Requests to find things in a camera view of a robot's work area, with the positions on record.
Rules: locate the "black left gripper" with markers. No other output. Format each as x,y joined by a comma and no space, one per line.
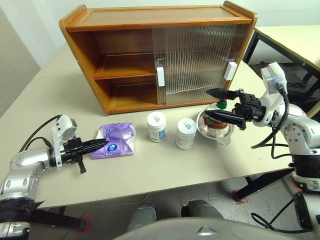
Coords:
72,150

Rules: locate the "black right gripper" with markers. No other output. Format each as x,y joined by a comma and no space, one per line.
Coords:
252,110

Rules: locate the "white plush toy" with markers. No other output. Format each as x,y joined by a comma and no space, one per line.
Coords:
213,129

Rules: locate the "purple tissue pack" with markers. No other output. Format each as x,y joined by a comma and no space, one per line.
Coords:
122,150

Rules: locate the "steel bowl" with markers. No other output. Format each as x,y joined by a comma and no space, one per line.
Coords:
201,126

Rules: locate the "white bottle plain label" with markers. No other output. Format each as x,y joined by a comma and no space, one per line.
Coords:
185,136

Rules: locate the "ribbed clear sliding door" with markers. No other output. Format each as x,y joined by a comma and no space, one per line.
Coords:
225,42
160,50

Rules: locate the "white bottle blue patterned label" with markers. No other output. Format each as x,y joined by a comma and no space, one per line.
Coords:
156,127

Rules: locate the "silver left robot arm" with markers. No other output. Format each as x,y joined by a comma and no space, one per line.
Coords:
25,160

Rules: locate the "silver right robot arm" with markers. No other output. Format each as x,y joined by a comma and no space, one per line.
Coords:
300,130

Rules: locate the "wooden two-shelf cabinet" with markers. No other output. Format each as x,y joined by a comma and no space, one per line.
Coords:
155,17

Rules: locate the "black table leg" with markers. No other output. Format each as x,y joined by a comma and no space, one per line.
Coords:
265,183
60,218

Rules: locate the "grey left robot knee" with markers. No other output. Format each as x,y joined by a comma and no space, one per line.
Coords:
142,216

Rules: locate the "grey robot knee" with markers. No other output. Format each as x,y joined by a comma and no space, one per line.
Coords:
142,216
202,210

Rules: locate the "grey right robot knee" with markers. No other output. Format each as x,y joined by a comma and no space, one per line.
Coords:
202,210

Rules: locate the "silver robot torso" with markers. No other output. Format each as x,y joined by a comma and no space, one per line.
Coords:
205,231

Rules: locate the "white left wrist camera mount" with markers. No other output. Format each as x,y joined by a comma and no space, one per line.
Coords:
61,125

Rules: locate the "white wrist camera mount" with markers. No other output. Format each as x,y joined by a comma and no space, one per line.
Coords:
271,72
61,125

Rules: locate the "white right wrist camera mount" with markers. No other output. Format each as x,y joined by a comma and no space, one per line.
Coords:
271,72

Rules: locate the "beige table with black frame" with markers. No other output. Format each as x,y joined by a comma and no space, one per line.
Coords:
287,37

